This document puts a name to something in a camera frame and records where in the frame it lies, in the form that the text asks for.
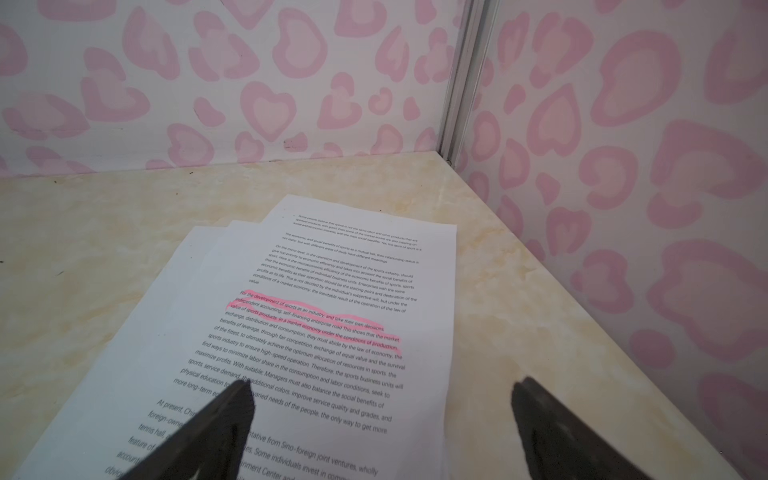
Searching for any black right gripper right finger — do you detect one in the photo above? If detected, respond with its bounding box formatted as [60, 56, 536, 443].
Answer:
[511, 377, 650, 480]

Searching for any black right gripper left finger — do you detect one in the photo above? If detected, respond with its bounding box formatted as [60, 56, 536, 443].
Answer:
[122, 380, 255, 480]

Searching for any middle white paper sheet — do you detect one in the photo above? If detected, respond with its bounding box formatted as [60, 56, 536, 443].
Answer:
[29, 221, 264, 479]

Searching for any white paper sheet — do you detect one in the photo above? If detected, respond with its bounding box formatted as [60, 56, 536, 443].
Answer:
[13, 226, 225, 479]
[29, 221, 264, 479]

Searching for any top printed paper sheet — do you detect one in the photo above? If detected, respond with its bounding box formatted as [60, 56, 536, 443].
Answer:
[101, 193, 458, 480]

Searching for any bottom white paper sheet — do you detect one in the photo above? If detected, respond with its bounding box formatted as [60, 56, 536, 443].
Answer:
[13, 226, 225, 479]

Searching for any aluminium corner post right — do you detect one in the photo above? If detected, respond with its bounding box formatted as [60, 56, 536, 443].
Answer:
[436, 0, 500, 169]

